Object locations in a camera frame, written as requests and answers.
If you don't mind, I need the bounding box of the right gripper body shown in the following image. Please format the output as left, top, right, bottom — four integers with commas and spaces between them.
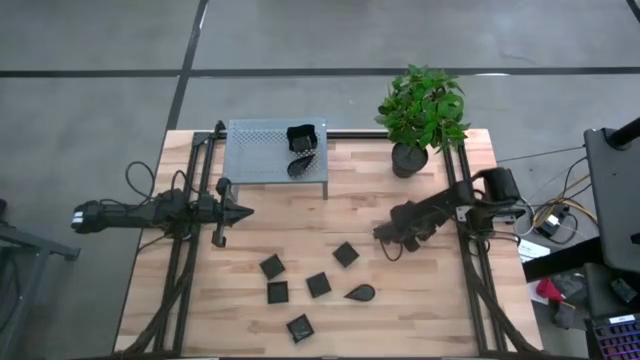
389, 199, 432, 253

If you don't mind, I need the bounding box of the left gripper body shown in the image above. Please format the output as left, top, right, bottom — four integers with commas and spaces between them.
195, 176, 232, 249

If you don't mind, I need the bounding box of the black teardrop mini plate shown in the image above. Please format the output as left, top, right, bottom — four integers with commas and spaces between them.
343, 283, 377, 303
287, 152, 318, 179

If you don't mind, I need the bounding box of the black wavy square bowl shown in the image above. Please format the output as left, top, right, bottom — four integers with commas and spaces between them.
285, 123, 319, 154

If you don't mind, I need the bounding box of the grey perforated metal shelf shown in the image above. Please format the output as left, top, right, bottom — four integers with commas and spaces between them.
221, 118, 330, 201

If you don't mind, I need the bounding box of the green potted plant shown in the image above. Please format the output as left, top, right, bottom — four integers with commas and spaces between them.
373, 63, 472, 180

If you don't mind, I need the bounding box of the white paper sheet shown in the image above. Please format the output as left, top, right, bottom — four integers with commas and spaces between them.
517, 238, 551, 264

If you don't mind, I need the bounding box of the black power supply box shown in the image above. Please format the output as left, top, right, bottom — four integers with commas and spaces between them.
537, 212, 571, 239

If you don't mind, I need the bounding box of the red cloth item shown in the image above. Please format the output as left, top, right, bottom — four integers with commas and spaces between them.
535, 277, 566, 303

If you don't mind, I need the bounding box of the black desk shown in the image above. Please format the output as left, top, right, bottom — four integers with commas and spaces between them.
522, 235, 640, 360

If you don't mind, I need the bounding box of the dark grey bag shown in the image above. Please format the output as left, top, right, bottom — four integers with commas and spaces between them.
549, 272, 591, 331

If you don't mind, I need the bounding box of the grey metal stand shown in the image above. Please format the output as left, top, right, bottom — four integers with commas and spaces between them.
0, 198, 81, 360

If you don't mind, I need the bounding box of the grey equipment table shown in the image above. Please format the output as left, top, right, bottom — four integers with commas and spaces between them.
583, 127, 640, 274

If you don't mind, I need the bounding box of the small black device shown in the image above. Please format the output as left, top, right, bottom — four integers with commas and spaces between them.
609, 277, 639, 304

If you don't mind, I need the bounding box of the backlit computer keyboard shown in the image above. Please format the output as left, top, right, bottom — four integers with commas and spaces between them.
591, 313, 640, 360

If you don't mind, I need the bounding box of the black aluminium table frame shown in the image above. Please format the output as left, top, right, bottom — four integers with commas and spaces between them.
113, 119, 546, 359

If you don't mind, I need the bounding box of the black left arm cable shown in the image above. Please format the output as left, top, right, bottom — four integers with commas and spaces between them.
123, 160, 157, 202

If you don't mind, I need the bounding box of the thin grey cable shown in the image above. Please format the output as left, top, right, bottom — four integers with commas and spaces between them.
494, 144, 586, 164

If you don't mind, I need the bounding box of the yellow cable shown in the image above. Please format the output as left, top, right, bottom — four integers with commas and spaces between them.
532, 197, 599, 226

